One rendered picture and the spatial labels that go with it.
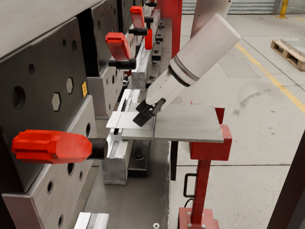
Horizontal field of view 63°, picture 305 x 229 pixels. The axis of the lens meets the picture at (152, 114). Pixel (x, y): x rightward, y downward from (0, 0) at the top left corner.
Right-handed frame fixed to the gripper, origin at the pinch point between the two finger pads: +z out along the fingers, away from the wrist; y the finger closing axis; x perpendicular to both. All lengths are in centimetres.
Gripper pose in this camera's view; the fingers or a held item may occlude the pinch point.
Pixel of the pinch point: (141, 113)
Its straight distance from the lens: 70.0
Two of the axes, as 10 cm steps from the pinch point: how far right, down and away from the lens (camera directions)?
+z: -6.4, 6.3, 4.3
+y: -0.7, 5.2, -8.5
